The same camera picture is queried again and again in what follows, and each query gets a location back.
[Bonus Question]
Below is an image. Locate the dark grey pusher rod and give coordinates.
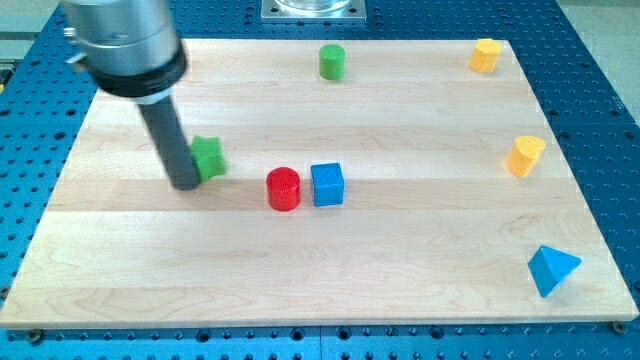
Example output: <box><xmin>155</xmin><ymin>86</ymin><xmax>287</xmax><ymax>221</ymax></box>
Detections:
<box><xmin>137</xmin><ymin>96</ymin><xmax>201</xmax><ymax>191</ymax></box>

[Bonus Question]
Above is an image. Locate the blue triangle block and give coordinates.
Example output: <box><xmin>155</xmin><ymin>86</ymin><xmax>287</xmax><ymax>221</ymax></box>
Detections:
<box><xmin>528</xmin><ymin>245</ymin><xmax>582</xmax><ymax>298</ymax></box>

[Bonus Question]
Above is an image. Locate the blue perforated table plate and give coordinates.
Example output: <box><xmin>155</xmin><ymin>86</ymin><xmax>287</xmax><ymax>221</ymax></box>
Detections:
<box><xmin>1</xmin><ymin>1</ymin><xmax>639</xmax><ymax>359</ymax></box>

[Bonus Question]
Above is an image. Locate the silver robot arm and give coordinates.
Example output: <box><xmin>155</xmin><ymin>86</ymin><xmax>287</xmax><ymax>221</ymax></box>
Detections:
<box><xmin>61</xmin><ymin>0</ymin><xmax>200</xmax><ymax>190</ymax></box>

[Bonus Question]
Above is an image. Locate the green cylinder block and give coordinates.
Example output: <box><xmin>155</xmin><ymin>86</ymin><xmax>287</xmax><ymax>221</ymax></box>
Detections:
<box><xmin>319</xmin><ymin>44</ymin><xmax>346</xmax><ymax>80</ymax></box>

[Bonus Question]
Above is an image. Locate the yellow half-round block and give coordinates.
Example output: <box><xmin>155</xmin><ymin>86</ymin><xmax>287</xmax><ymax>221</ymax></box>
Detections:
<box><xmin>505</xmin><ymin>135</ymin><xmax>546</xmax><ymax>177</ymax></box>

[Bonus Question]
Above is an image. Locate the green star block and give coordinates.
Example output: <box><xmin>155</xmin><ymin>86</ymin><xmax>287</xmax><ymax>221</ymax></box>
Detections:
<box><xmin>190</xmin><ymin>136</ymin><xmax>226</xmax><ymax>182</ymax></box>

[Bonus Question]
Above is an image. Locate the blue cube block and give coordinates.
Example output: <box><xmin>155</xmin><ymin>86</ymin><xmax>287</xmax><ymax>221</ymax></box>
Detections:
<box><xmin>311</xmin><ymin>163</ymin><xmax>345</xmax><ymax>207</ymax></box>

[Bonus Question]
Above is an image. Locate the red cylinder block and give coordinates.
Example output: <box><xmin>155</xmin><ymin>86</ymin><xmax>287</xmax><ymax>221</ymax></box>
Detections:
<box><xmin>266</xmin><ymin>167</ymin><xmax>301</xmax><ymax>212</ymax></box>

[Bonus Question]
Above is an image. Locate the light wooden board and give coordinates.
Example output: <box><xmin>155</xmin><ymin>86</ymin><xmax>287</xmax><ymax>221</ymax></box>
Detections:
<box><xmin>1</xmin><ymin>39</ymin><xmax>638</xmax><ymax>329</ymax></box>

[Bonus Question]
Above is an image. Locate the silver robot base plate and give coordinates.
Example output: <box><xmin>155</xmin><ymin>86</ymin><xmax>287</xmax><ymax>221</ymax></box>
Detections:
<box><xmin>260</xmin><ymin>0</ymin><xmax>367</xmax><ymax>24</ymax></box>

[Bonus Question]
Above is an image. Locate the yellow hexagon block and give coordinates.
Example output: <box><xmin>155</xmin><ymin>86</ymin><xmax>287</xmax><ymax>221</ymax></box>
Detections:
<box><xmin>469</xmin><ymin>38</ymin><xmax>502</xmax><ymax>73</ymax></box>

